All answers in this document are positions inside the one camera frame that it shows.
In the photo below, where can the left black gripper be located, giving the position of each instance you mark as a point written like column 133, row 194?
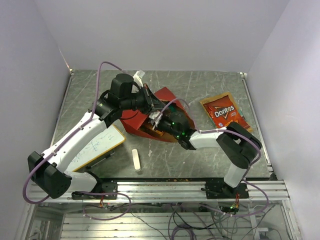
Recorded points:
column 152, row 103

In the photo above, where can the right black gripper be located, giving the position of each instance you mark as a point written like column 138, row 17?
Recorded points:
column 158, row 124

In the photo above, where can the teal snack packet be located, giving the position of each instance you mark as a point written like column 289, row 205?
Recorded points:
column 172, row 108

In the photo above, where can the red paper bag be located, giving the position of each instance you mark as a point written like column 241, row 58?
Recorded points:
column 136, row 123

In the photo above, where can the gold teal chips bag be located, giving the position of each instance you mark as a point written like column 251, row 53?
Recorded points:
column 246, row 122

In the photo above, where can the red Doritos nacho bag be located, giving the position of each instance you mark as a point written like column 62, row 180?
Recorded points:
column 222, row 110

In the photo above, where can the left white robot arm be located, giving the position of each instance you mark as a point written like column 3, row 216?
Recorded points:
column 49, row 169

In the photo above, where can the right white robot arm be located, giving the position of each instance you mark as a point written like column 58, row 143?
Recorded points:
column 240, row 146

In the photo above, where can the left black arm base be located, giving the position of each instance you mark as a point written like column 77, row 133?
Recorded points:
column 106, row 190

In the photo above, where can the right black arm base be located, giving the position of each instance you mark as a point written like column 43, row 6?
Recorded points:
column 218, row 189

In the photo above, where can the white marker eraser stick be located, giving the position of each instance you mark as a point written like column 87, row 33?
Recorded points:
column 136, row 160

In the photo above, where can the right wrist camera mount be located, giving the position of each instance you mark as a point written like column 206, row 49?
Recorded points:
column 155, row 117

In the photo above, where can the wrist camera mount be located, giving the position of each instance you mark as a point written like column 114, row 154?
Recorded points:
column 155, row 117
column 138, row 77

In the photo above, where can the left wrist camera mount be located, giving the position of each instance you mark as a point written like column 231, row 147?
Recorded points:
column 138, row 77

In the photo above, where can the small whiteboard orange frame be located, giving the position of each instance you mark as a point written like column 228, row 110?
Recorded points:
column 97, row 147

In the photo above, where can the aluminium extrusion frame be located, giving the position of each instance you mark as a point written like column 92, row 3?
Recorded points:
column 165, row 210

